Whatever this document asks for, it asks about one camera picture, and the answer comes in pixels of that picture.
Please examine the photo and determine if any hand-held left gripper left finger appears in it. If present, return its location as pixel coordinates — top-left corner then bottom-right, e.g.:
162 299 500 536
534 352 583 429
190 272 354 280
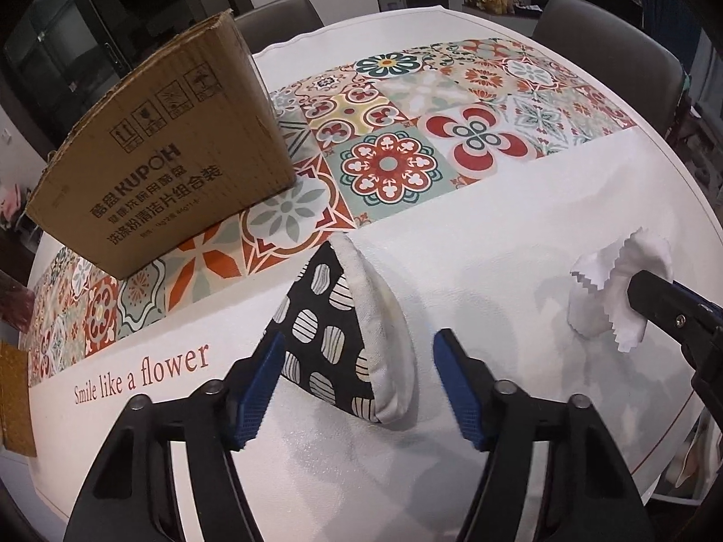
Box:
62 330 286 542

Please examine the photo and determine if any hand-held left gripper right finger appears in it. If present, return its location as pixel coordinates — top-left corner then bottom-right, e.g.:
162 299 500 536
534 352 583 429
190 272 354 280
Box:
432 327 656 542

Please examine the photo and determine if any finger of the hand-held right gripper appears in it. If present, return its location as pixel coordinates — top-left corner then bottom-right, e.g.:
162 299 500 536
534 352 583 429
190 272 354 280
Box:
627 271 723 403
671 281 723 322

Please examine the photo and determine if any white zigzag-edged cloth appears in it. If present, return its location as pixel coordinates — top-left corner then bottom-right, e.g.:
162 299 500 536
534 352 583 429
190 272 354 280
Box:
568 227 675 354

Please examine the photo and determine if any black dotted triangular pouch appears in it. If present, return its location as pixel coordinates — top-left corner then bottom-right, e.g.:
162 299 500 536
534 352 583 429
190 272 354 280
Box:
257 234 419 425

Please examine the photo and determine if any brown cardboard box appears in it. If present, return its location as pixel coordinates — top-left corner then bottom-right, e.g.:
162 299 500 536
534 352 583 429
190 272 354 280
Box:
25 8 297 281

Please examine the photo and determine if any white tile-print tablecloth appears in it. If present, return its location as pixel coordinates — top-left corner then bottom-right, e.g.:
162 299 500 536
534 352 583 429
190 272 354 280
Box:
17 5 723 542

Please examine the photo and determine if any woven yellow tissue box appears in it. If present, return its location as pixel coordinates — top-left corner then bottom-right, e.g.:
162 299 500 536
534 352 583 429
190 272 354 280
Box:
0 341 38 458

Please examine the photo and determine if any grey dining chair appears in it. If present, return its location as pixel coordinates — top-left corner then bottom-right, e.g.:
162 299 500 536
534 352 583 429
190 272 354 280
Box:
531 0 685 125
234 0 326 53

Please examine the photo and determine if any glass vase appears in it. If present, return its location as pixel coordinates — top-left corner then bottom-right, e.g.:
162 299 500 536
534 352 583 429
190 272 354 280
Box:
0 270 33 329

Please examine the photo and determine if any dark glass sliding door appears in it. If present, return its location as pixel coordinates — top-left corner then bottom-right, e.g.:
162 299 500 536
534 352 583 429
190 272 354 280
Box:
0 0 139 111

